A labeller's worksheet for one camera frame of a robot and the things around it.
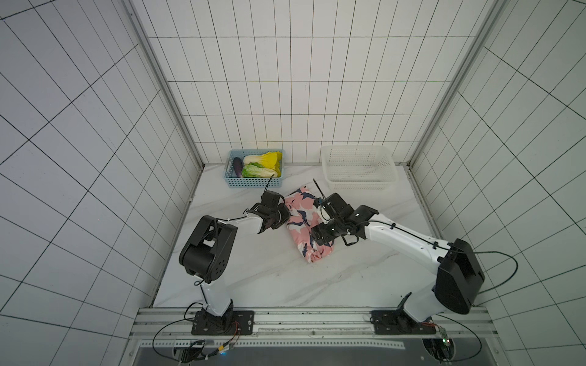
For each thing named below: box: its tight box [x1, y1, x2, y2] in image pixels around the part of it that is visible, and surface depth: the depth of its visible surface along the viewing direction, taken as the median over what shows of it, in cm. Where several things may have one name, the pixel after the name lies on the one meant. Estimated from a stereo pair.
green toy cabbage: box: [241, 162, 278, 178], surface depth 109 cm
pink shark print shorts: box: [284, 186, 335, 264], surface depth 90 cm
